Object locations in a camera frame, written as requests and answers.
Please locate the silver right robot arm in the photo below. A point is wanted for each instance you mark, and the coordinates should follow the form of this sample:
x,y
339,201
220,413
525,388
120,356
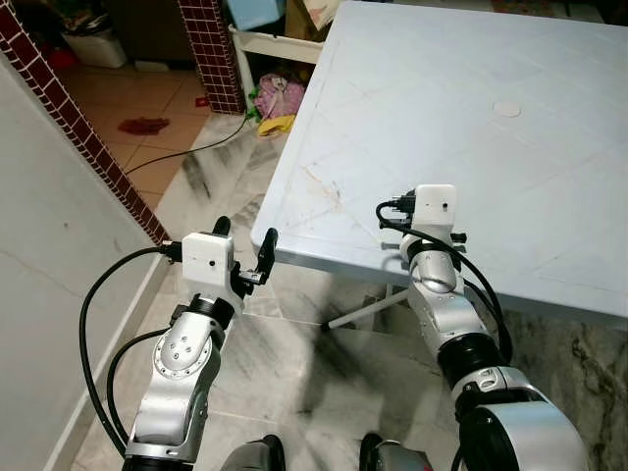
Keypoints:
x,y
442,294

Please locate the white table leg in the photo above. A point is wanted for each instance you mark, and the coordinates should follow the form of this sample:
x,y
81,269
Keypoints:
x,y
363,312

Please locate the yellow cloth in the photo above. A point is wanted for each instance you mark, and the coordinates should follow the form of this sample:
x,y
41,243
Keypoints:
x,y
277,126

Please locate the white plastic table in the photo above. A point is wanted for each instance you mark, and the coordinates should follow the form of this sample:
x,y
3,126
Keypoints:
x,y
442,118

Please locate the dark red rag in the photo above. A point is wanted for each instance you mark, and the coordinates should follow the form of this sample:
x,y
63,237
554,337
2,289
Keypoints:
x,y
144,126

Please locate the round white table cap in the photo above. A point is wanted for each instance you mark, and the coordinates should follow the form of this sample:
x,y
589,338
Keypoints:
x,y
507,108

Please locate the pink bag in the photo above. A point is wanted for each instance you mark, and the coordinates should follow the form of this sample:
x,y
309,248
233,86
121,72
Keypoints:
x,y
280,96

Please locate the red mosaic tile pillar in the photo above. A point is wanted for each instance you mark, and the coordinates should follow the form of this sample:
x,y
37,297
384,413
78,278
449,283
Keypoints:
x,y
211,54

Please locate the robot left leg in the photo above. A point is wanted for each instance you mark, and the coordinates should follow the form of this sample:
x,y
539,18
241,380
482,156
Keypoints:
x,y
250,456

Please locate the robot leg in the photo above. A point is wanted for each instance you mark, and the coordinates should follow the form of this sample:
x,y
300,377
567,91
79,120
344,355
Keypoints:
x,y
392,456
250,456

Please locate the white shelf unit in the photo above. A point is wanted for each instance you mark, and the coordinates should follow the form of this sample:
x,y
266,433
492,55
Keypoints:
x,y
285,44

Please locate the dark brown cabinet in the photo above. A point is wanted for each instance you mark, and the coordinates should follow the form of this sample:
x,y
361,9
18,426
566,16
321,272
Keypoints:
x,y
147,29

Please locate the white plastic bin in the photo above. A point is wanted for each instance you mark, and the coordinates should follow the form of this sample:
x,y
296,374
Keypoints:
x,y
98,49

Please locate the light blue box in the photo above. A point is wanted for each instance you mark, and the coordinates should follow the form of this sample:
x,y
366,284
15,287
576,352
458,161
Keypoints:
x,y
255,12

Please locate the robot right leg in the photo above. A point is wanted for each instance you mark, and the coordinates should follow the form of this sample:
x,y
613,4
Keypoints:
x,y
392,456

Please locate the red bowl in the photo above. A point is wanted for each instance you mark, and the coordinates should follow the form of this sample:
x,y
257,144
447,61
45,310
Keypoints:
x,y
61,59

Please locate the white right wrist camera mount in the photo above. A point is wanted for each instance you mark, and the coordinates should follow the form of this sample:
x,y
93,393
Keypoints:
x,y
435,211

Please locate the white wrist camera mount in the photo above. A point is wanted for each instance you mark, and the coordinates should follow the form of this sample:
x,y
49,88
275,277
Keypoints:
x,y
206,263
435,211

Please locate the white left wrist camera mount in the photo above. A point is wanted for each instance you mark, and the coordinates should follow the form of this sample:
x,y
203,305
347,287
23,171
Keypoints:
x,y
206,263

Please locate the red mosaic tile wall trim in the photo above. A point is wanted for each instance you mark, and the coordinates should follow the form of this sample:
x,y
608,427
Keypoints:
x,y
69,120

